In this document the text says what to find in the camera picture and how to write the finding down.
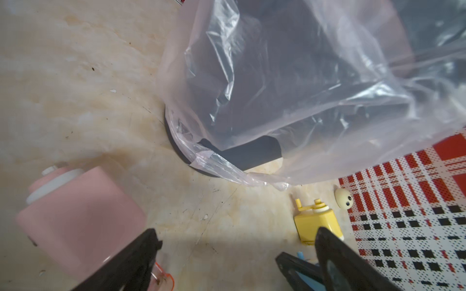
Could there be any grey bin with plastic liner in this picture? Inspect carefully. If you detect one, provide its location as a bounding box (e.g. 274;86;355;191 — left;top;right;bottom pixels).
158;1;466;189

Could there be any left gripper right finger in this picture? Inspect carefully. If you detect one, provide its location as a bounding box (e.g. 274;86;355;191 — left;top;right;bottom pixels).
315;227;400;291

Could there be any cream panda face ball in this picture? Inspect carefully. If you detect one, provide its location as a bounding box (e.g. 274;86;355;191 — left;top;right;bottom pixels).
334;188;354;210

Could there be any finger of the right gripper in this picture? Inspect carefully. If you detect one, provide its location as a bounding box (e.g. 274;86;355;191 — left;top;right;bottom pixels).
275;252;326;291

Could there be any translucent pink sharpener tray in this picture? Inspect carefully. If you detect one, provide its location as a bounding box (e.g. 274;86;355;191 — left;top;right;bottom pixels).
148;263;175;291

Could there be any yellow pencil sharpener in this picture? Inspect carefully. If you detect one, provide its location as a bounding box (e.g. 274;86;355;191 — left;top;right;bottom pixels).
294;199;344;246

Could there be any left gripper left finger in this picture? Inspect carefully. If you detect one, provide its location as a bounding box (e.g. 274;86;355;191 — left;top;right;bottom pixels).
74;229;163;291

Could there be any pink sharpener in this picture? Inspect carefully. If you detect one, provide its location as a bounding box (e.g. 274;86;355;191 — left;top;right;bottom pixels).
16;166;146;281

